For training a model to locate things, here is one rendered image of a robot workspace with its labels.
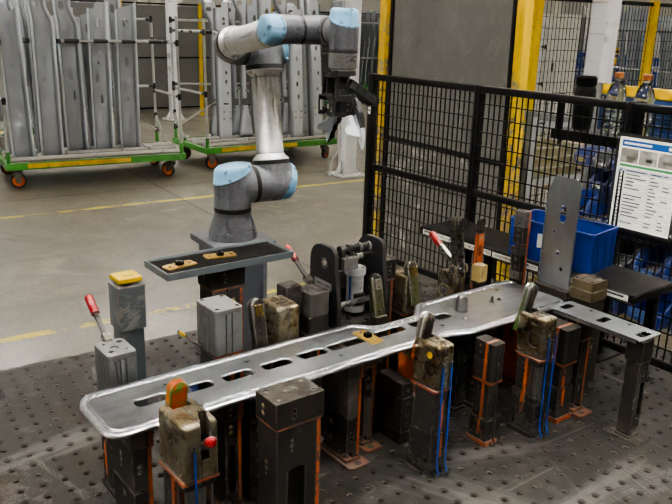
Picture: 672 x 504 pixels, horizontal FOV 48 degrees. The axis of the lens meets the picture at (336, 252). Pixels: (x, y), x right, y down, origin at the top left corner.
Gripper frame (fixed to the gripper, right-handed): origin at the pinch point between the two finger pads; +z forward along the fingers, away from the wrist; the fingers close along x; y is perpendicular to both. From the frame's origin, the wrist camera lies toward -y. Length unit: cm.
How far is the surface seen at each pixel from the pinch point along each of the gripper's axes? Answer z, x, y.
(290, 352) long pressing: 44, 22, 32
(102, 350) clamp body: 38, 9, 73
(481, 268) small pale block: 38, 14, -43
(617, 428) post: 72, 61, -49
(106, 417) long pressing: 44, 27, 79
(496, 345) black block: 45, 45, -15
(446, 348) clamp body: 40, 47, 5
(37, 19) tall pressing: -26, -669, -118
